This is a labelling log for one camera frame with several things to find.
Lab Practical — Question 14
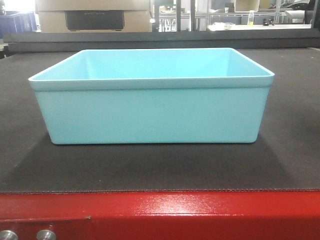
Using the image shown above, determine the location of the light blue plastic bin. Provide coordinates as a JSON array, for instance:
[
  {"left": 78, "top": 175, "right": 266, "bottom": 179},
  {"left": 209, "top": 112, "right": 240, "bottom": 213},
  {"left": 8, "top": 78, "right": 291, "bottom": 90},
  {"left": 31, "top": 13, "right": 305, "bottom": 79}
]
[{"left": 29, "top": 47, "right": 275, "bottom": 145}]

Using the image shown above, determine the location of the white background table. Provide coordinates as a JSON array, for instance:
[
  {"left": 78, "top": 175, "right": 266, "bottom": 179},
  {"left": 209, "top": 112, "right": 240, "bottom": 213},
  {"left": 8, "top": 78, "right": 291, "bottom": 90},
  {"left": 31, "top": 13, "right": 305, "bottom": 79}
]
[{"left": 207, "top": 22, "right": 312, "bottom": 32}]

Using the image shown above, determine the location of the cardboard box with black device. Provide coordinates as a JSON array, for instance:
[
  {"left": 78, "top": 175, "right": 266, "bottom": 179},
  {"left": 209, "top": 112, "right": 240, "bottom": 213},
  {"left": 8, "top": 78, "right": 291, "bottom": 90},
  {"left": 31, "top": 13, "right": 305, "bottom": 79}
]
[{"left": 35, "top": 0, "right": 152, "bottom": 33}]

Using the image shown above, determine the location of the silver round button right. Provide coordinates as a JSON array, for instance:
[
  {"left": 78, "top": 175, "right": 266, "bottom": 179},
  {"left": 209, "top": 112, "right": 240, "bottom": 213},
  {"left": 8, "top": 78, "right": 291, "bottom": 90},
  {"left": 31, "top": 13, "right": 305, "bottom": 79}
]
[{"left": 36, "top": 229, "right": 57, "bottom": 240}]

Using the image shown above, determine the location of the silver round button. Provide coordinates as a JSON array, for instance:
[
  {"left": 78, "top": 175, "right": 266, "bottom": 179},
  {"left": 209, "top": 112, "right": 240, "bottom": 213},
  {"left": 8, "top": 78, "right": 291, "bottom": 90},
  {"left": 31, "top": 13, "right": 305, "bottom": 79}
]
[
  {"left": 36, "top": 229, "right": 57, "bottom": 240},
  {"left": 0, "top": 230, "right": 19, "bottom": 240}
]

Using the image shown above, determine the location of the silver round button left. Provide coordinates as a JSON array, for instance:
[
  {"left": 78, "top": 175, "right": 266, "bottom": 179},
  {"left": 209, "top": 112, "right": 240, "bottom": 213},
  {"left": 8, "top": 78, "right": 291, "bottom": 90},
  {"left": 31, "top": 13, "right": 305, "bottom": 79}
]
[{"left": 0, "top": 230, "right": 19, "bottom": 240}]

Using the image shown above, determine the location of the red conveyor frame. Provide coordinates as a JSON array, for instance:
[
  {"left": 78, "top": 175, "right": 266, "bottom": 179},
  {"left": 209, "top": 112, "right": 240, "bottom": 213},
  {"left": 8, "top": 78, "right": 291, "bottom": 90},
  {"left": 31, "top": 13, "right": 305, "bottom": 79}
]
[{"left": 0, "top": 191, "right": 320, "bottom": 240}]

